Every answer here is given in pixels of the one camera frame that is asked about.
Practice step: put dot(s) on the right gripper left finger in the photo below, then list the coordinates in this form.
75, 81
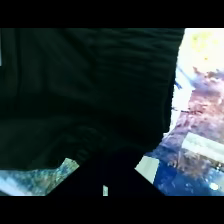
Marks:
80, 181

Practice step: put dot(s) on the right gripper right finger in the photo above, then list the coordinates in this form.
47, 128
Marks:
133, 183

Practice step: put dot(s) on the dark green garment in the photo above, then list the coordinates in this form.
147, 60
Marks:
86, 93

